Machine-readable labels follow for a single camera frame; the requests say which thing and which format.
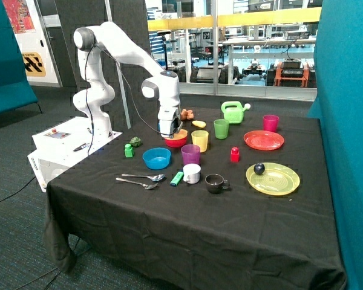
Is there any black marker pen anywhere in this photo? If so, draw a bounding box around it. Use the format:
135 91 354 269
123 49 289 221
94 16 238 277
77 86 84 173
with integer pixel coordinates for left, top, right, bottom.
73 143 90 152

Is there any red plastic bowl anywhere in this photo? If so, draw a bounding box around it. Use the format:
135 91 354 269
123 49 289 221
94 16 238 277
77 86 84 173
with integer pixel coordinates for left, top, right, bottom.
165 136 187 148

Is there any yellow plastic cup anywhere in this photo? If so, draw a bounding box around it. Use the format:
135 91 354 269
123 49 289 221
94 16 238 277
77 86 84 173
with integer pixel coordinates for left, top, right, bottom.
191 130 209 153

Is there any floor cable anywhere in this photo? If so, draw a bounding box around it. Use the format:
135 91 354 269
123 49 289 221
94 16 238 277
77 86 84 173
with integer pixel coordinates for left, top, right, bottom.
0 175 37 208

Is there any teal partition wall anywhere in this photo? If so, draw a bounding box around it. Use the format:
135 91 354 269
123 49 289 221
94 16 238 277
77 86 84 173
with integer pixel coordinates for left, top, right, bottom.
309 1 363 289

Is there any dark blue ball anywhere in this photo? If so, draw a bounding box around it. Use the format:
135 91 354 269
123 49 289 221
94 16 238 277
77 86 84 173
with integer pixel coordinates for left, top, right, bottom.
253 163 266 175

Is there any green plastic cup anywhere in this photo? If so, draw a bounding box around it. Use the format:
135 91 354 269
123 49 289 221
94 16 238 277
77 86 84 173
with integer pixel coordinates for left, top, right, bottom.
214 119 229 140

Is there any metal spoon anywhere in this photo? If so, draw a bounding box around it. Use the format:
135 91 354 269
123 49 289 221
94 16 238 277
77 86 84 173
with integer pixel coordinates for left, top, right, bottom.
122 173 165 182

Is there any red toy block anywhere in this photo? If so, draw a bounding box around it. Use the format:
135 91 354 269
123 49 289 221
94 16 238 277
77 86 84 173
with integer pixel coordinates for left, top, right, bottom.
231 147 240 163

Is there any white mug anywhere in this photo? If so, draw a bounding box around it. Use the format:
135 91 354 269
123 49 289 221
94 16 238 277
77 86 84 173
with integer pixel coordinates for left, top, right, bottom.
183 164 201 184

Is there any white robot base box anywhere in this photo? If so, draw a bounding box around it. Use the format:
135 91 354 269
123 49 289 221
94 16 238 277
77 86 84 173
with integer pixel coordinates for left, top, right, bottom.
28 117 122 192

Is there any green toy block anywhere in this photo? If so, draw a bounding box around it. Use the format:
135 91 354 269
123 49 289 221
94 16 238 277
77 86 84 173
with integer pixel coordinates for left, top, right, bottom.
124 143 134 158

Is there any yellow black sign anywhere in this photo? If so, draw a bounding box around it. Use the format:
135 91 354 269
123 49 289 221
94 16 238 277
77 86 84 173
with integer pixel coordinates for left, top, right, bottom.
22 52 46 77

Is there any yellow plastic plate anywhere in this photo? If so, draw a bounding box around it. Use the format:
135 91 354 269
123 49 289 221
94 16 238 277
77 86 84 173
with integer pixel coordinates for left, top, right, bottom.
245 162 300 196

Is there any metal fork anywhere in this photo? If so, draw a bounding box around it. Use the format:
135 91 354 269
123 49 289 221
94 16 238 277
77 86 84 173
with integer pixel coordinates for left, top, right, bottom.
116 178 157 190

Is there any red wall poster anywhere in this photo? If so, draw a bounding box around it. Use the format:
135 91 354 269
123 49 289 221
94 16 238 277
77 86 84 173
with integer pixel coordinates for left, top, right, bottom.
2 0 36 34

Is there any black cup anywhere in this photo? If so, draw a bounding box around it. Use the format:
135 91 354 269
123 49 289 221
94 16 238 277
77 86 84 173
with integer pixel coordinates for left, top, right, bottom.
204 174 230 194

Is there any purple plastic cup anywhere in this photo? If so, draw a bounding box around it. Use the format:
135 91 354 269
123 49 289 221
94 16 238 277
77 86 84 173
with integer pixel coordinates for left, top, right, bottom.
181 144 200 165

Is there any black tablecloth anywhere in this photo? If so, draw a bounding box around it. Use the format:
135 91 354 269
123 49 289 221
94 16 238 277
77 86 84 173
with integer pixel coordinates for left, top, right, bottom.
44 112 347 289

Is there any teal sofa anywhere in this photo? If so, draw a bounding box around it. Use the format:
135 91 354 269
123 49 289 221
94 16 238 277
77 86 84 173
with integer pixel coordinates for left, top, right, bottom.
0 1 38 114

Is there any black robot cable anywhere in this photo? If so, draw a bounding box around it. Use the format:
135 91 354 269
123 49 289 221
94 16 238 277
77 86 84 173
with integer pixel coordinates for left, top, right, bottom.
83 43 173 155

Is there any blue plastic bowl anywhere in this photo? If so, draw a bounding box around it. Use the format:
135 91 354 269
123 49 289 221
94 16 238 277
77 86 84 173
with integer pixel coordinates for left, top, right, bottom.
142 147 171 170

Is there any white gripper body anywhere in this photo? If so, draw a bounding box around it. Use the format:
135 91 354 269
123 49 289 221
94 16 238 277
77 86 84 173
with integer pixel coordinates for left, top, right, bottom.
158 106 182 137

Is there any yellow plastic bowl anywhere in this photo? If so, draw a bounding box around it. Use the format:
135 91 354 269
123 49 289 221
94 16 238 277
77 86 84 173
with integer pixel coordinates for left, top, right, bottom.
165 129 188 141

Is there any green toy watering can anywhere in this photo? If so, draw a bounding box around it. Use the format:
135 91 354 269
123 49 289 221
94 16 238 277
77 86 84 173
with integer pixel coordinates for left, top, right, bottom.
221 101 251 124

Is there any brown toy figure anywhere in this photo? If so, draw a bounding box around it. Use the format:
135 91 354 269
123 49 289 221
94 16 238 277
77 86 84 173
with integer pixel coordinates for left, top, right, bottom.
180 109 194 121

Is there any red plastic plate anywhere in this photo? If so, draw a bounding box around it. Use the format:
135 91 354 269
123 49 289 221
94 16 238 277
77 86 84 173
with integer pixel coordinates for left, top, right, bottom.
244 130 284 151

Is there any yellow toy banana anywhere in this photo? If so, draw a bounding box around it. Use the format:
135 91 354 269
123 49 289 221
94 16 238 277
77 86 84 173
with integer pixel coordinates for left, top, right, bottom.
192 120 206 128

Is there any pink plastic cup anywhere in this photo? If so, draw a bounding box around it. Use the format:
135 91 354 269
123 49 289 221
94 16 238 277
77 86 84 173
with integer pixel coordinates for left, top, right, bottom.
263 114 280 132

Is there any green toy broccoli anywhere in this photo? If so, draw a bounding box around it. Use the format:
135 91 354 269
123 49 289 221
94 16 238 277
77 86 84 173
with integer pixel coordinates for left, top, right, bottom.
129 136 142 147

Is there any green highlighter marker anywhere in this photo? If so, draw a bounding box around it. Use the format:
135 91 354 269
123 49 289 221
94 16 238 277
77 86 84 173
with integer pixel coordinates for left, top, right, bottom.
170 171 184 187

